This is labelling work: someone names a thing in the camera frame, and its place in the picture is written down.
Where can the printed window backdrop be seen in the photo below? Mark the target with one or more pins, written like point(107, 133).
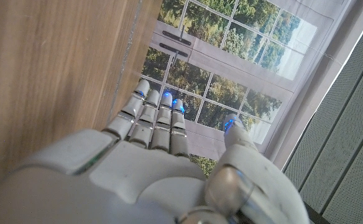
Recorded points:
point(231, 62)

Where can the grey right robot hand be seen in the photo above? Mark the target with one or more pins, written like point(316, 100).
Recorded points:
point(122, 180)

